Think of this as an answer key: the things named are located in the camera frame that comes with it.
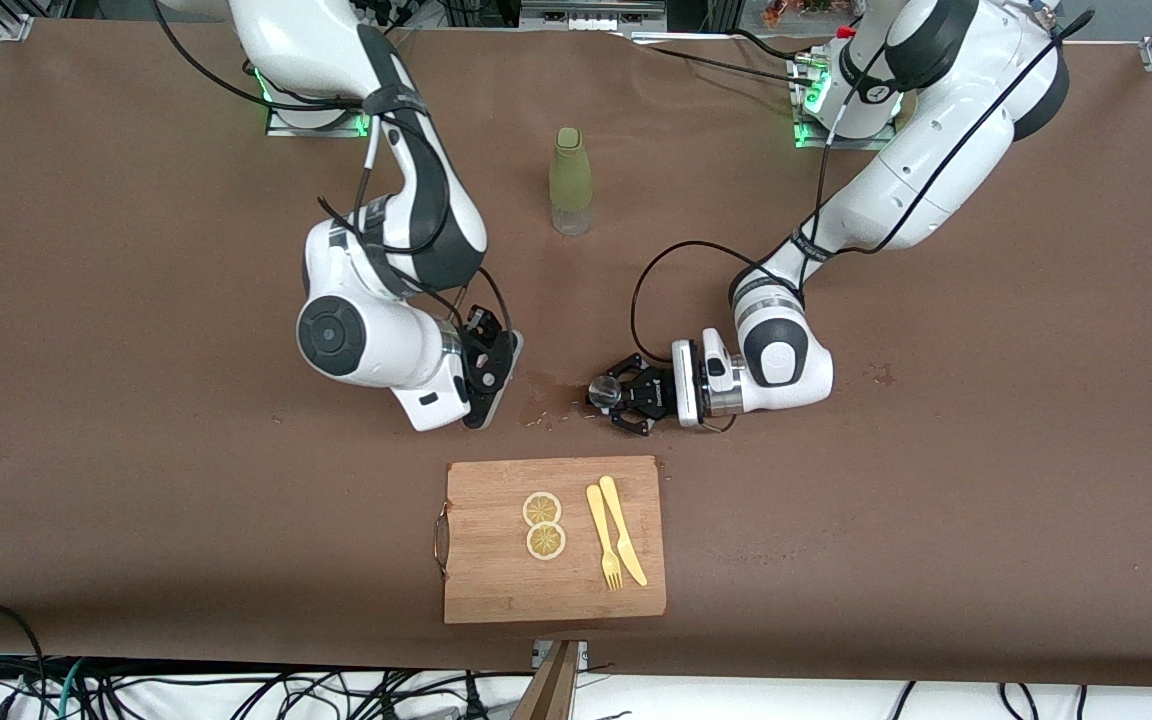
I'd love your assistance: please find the yellow plastic fork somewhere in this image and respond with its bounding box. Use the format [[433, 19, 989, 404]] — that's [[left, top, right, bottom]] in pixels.
[[586, 484, 624, 592]]

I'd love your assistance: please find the teal cable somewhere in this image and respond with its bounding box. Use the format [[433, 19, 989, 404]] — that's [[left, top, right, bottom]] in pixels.
[[54, 658, 89, 720]]

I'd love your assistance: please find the brown liquid spill puddle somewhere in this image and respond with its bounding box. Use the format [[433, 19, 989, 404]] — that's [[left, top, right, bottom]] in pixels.
[[519, 368, 602, 431]]

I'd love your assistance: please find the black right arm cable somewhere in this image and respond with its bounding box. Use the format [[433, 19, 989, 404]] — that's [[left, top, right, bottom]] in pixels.
[[151, 0, 517, 336]]

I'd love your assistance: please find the wooden cutting board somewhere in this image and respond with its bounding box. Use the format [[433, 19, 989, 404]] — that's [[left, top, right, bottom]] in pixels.
[[434, 455, 667, 625]]

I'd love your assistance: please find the wooden beam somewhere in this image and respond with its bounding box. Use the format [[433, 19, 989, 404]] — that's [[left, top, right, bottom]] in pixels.
[[511, 640, 582, 720]]

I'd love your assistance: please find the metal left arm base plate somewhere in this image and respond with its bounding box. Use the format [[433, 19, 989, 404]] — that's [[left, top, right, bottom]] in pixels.
[[791, 55, 902, 151]]

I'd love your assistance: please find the green sleeved clear bottle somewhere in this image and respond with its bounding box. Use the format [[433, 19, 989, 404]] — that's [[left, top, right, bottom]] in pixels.
[[548, 126, 594, 237]]

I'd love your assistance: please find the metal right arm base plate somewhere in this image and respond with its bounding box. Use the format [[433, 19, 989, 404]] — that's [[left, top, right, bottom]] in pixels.
[[264, 95, 374, 138]]

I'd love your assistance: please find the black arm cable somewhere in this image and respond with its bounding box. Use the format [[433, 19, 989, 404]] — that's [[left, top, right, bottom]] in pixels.
[[631, 10, 1097, 366], [151, 0, 517, 336]]

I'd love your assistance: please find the brown table cover sheet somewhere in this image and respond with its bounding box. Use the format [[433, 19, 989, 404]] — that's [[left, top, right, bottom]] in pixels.
[[0, 18, 1152, 691]]

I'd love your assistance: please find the yellow plastic knife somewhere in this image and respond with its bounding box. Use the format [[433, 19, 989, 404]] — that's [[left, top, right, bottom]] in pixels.
[[599, 474, 649, 588]]

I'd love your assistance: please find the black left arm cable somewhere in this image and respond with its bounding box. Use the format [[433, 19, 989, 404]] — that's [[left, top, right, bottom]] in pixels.
[[631, 10, 1097, 366]]

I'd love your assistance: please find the grey device box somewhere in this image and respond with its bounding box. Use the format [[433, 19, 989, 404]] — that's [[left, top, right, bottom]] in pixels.
[[521, 0, 667, 33]]

